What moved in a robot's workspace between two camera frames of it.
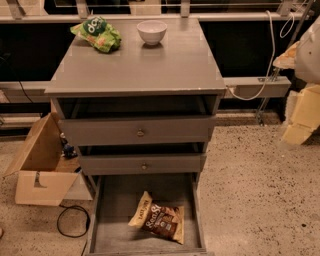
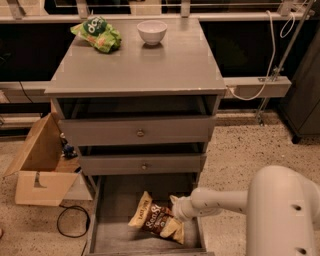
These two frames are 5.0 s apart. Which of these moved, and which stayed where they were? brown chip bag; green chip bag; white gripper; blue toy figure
Moved: white gripper
Stayed: blue toy figure; green chip bag; brown chip bag
